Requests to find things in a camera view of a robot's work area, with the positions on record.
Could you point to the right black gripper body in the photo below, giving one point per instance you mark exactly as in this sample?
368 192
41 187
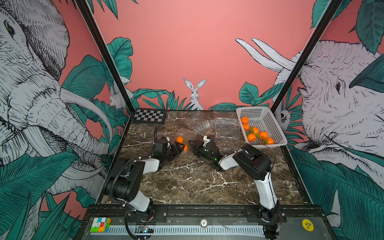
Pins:
204 152

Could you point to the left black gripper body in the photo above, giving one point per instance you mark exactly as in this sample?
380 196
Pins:
171 152

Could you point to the clear clamshell container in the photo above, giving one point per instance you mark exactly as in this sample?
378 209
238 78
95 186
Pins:
206 128
226 124
183 136
227 144

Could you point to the orange with leaf centre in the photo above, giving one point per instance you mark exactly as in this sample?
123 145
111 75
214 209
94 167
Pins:
263 135

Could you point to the white perforated plastic basket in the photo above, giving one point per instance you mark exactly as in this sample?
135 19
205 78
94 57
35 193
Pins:
263 119

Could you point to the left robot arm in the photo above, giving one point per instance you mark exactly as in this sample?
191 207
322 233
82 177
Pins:
123 182

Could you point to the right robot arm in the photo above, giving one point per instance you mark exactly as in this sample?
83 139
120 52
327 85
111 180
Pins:
253 162

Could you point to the black white checkerboard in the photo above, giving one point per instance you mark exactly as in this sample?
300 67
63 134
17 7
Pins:
150 116

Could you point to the colourful rubik cube front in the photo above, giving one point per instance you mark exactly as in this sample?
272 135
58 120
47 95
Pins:
100 225

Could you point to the yellow round sticker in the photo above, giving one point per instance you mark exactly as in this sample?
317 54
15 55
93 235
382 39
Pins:
308 225

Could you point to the white slotted cable duct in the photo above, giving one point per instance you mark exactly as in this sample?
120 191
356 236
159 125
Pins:
177 230

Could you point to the black front rail frame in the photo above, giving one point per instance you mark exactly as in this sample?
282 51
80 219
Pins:
286 226

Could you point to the left black frame post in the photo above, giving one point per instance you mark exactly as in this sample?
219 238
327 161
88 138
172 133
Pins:
102 46

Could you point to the black frame post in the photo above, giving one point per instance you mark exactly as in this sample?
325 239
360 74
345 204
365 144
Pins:
324 21
102 46

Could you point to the right black frame post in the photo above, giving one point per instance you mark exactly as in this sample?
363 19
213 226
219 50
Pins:
324 21

